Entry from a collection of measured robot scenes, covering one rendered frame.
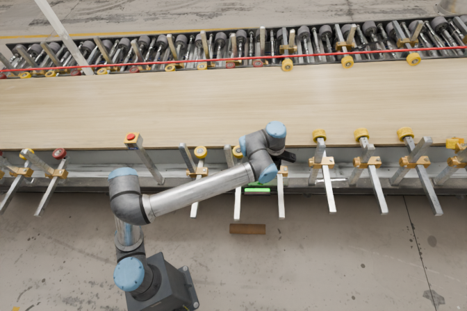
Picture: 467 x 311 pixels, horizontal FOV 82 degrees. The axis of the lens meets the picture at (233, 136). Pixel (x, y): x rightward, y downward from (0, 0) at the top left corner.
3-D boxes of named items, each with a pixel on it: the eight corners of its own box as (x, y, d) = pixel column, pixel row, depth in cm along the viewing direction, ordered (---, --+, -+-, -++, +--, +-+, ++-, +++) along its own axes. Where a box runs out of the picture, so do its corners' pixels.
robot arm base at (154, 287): (165, 290, 154) (160, 288, 146) (133, 307, 151) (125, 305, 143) (157, 258, 165) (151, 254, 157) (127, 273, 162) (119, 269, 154)
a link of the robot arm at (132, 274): (127, 299, 144) (112, 294, 131) (124, 266, 155) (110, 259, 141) (155, 287, 147) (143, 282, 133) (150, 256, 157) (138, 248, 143)
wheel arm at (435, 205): (440, 215, 132) (445, 213, 129) (433, 215, 132) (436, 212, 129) (407, 135, 162) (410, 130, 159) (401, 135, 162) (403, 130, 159)
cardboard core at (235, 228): (265, 232, 219) (228, 231, 222) (265, 235, 225) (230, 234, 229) (265, 223, 223) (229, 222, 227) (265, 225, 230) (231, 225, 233)
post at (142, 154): (164, 185, 184) (138, 148, 148) (157, 185, 185) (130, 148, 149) (165, 179, 187) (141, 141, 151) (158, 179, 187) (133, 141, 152)
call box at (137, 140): (140, 150, 148) (135, 142, 142) (128, 150, 149) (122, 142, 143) (144, 140, 152) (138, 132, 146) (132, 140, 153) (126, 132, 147)
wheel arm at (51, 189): (42, 217, 169) (37, 214, 166) (37, 217, 169) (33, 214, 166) (71, 158, 195) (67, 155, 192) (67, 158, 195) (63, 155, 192)
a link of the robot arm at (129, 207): (106, 229, 94) (281, 166, 106) (104, 198, 102) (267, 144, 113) (119, 239, 103) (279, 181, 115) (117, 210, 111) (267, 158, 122)
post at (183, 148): (201, 186, 184) (183, 146, 146) (196, 186, 185) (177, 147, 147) (201, 182, 186) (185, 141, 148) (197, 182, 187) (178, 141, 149)
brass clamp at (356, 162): (379, 169, 151) (381, 164, 147) (354, 169, 152) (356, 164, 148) (376, 160, 155) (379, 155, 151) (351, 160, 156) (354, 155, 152)
